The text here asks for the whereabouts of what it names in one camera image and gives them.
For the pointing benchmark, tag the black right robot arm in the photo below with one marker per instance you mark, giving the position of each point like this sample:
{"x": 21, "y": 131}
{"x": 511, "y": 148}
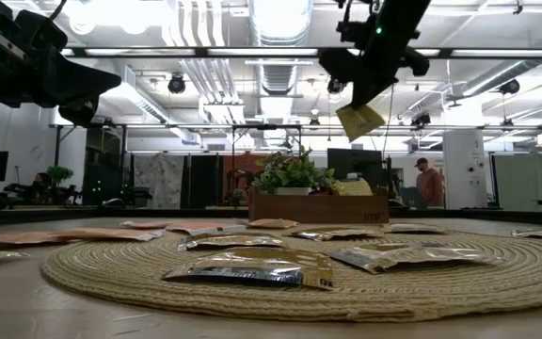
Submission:
{"x": 407, "y": 14}

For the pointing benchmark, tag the small background potted plant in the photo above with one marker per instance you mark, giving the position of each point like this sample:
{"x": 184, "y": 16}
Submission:
{"x": 59, "y": 174}

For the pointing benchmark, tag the background black robot arm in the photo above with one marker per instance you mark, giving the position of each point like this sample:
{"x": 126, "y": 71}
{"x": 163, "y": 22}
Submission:
{"x": 26, "y": 190}

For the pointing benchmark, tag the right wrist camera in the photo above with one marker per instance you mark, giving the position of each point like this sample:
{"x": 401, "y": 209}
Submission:
{"x": 355, "y": 30}

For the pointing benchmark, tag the green plant in white pot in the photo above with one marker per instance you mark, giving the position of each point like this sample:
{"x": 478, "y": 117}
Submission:
{"x": 292, "y": 173}

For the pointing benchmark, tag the grey patterned curtain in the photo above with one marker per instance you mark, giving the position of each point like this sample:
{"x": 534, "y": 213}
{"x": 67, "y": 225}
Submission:
{"x": 160, "y": 179}

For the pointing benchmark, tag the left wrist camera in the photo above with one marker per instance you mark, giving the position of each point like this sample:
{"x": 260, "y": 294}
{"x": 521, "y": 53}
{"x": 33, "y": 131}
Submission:
{"x": 10, "y": 46}

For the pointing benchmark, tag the white ceiling air duct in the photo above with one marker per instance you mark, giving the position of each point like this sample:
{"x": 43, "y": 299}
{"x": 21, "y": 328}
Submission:
{"x": 280, "y": 23}

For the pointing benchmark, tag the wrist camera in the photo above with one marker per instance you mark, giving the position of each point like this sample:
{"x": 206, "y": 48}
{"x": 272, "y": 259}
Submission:
{"x": 355, "y": 30}
{"x": 10, "y": 46}

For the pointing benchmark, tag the round woven placemat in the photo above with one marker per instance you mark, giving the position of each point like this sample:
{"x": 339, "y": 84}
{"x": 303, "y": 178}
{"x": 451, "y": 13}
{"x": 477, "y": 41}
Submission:
{"x": 134, "y": 282}

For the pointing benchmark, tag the black overhead beam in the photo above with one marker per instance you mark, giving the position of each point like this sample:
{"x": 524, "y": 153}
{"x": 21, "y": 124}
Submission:
{"x": 252, "y": 52}

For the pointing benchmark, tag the orange partition panel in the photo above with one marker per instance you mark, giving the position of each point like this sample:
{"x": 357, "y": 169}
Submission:
{"x": 240, "y": 167}

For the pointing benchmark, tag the black background rig frame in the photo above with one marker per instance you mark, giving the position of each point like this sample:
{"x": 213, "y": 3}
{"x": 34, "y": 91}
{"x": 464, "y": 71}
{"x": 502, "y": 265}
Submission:
{"x": 266, "y": 126}

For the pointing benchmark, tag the brown wooden compartment box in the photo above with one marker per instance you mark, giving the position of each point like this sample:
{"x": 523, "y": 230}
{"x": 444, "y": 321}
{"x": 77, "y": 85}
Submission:
{"x": 308, "y": 209}

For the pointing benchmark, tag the orange tea bag packet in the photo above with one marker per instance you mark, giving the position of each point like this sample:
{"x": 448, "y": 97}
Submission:
{"x": 116, "y": 234}
{"x": 148, "y": 224}
{"x": 271, "y": 223}
{"x": 26, "y": 237}
{"x": 200, "y": 228}

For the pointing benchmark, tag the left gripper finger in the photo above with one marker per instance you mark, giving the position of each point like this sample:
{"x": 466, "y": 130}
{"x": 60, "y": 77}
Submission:
{"x": 79, "y": 110}
{"x": 68, "y": 66}

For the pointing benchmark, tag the person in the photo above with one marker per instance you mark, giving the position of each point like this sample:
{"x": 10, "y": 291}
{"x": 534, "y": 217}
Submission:
{"x": 430, "y": 186}
{"x": 43, "y": 181}

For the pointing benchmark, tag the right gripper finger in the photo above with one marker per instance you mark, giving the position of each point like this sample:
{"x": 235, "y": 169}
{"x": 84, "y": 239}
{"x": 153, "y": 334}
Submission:
{"x": 341, "y": 66}
{"x": 414, "y": 61}

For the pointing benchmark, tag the black ceiling spotlight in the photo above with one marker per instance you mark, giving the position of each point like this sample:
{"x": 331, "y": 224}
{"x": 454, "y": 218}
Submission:
{"x": 336, "y": 86}
{"x": 510, "y": 86}
{"x": 177, "y": 84}
{"x": 420, "y": 120}

